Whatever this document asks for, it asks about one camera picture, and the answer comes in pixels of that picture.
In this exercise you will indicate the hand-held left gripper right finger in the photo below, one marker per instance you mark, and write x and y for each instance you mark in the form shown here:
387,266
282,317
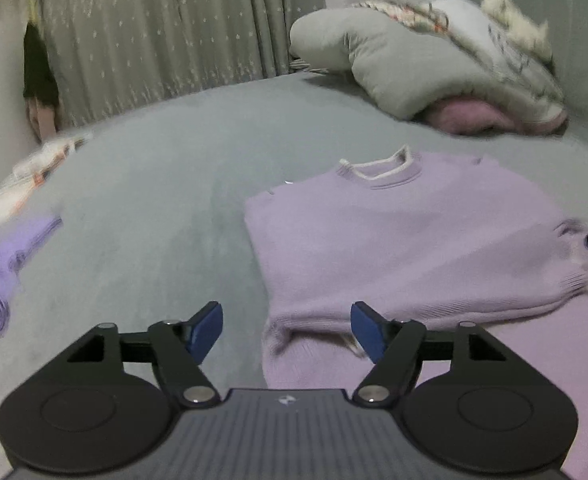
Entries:
368,332

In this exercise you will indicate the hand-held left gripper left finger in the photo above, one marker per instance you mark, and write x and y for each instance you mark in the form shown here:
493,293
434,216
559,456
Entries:
205,332

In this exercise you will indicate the lilac knit sweater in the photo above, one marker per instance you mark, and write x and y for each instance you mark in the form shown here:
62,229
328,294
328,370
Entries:
403,240

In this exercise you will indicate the white folded clothes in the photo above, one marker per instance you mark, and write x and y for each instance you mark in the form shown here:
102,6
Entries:
29,170

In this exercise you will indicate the pink cushion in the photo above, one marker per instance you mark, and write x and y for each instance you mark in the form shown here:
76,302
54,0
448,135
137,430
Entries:
468,115

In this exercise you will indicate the purple garment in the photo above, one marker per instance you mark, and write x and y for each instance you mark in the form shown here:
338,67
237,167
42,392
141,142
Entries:
4,265

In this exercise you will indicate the grey padded headboard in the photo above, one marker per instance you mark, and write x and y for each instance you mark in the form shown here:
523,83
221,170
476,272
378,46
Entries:
578,25

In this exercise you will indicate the patterned white pillow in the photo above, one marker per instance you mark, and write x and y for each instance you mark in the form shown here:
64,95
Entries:
503,45

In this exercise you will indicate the pink hanging garment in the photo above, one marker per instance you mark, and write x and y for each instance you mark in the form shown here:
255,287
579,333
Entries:
44,120

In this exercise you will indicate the grey pillow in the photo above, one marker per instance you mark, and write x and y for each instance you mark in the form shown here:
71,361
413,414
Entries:
373,55

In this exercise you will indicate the grey star-print curtain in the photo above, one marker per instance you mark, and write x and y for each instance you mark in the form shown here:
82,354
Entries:
164,30

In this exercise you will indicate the dark hanging garment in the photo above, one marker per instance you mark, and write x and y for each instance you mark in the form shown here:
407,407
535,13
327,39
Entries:
39,70

